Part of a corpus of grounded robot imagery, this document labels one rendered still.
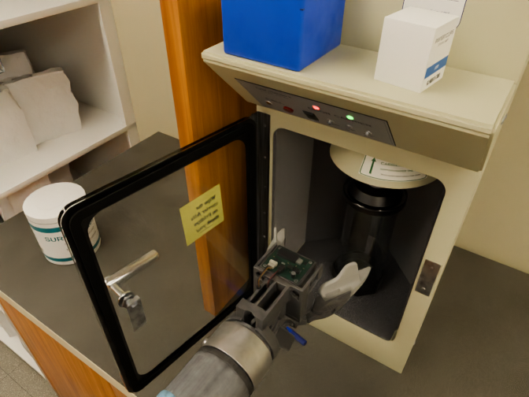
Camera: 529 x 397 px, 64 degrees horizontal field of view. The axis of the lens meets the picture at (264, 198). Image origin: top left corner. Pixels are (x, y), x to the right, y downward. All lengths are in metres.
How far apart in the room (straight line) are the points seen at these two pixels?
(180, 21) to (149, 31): 0.86
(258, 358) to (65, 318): 0.59
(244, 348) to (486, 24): 0.41
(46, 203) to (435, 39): 0.85
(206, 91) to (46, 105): 1.03
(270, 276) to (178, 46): 0.31
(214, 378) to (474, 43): 0.43
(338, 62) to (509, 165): 0.63
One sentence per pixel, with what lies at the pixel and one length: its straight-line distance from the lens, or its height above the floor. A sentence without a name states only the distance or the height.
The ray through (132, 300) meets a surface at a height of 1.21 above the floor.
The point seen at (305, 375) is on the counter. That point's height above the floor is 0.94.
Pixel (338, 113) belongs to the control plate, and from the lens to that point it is 0.48.
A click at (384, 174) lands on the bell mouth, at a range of 0.62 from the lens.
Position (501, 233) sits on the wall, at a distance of 1.14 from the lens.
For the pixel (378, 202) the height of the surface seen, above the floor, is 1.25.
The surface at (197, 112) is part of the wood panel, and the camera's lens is 0.62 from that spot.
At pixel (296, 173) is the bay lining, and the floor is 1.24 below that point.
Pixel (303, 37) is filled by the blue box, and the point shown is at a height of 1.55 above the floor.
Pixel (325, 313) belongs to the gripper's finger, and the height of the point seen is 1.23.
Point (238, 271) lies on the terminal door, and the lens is 0.79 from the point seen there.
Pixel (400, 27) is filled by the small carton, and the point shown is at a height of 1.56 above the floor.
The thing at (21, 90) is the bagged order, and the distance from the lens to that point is 1.58.
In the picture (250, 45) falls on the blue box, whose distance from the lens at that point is 0.48.
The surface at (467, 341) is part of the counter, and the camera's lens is 0.97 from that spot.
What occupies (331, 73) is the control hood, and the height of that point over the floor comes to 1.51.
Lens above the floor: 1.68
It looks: 39 degrees down
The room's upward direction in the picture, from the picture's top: straight up
